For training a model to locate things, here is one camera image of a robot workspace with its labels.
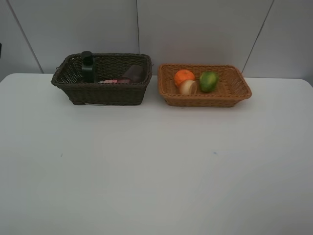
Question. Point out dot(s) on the pink lotion bottle white cap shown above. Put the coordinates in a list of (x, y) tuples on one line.
[(112, 81)]

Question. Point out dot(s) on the purple translucent plastic cup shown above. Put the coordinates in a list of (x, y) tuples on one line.
[(132, 75)]

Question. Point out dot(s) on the orange tangerine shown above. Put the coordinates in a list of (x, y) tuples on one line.
[(183, 75)]

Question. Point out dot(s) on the light orange wicker basket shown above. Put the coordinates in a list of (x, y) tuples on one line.
[(231, 87)]

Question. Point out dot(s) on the green lime fruit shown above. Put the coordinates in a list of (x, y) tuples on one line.
[(208, 81)]

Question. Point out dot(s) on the red orange round bun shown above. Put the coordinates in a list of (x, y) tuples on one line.
[(188, 87)]

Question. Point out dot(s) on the dark brown wicker basket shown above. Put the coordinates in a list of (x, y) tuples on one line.
[(68, 77)]

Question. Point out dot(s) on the dark green pump bottle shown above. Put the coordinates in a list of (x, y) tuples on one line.
[(88, 66)]

